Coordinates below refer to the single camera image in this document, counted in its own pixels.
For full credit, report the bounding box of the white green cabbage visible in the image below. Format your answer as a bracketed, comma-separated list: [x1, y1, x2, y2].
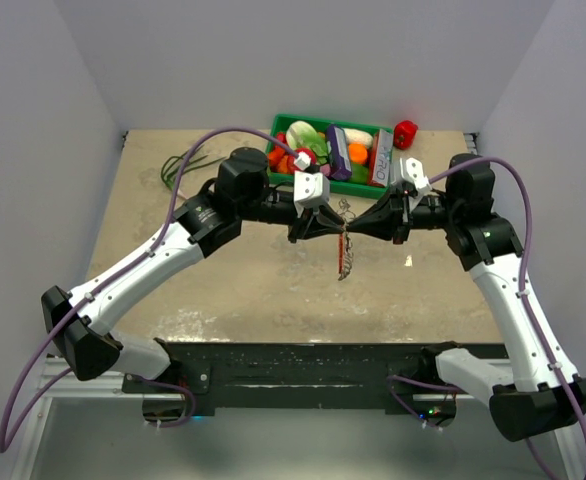
[285, 120, 328, 157]

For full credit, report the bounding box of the red bell pepper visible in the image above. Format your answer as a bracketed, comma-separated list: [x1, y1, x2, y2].
[393, 120, 419, 150]

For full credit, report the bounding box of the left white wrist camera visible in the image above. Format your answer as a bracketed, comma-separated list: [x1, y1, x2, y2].
[293, 152, 330, 211]

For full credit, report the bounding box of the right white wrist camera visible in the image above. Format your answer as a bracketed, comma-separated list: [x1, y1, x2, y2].
[390, 157, 432, 201]

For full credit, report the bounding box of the black base frame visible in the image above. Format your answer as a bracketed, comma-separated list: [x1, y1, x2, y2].
[60, 339, 529, 419]

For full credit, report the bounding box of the green spring onion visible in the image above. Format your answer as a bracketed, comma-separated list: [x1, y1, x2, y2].
[160, 154, 222, 190]

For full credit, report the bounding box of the green vegetable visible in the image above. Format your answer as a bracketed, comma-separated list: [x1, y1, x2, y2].
[348, 164, 369, 185]

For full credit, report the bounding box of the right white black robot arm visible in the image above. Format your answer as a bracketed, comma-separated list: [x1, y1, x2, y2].
[347, 153, 586, 442]

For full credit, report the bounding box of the green plastic bin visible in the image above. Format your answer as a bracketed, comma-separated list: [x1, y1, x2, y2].
[270, 113, 393, 200]

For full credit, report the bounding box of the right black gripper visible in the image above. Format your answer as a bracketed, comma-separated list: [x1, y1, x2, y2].
[347, 183, 462, 245]

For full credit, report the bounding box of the red grey box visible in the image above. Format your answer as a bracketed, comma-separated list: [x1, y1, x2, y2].
[367, 129, 393, 188]

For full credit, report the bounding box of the orange carrot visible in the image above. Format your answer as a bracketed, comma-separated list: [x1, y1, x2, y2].
[276, 155, 295, 175]

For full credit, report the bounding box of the white radish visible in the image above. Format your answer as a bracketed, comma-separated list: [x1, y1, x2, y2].
[343, 128, 373, 149]

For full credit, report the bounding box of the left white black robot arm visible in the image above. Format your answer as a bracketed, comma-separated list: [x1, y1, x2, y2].
[41, 147, 344, 392]

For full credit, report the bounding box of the purple sweet potato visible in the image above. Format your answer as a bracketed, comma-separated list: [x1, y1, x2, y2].
[319, 164, 331, 178]

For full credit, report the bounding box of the orange fruit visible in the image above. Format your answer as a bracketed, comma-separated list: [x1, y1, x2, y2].
[348, 143, 369, 165]

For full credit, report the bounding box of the red apple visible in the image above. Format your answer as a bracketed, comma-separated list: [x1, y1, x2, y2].
[294, 148, 316, 170]

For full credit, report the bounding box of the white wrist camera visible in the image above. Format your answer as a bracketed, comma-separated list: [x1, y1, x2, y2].
[293, 152, 330, 211]
[390, 157, 432, 201]

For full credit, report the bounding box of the purple white box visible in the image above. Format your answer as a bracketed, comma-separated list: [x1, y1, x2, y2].
[325, 124, 352, 181]

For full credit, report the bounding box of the red chili pepper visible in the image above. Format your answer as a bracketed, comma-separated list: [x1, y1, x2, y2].
[267, 132, 287, 170]

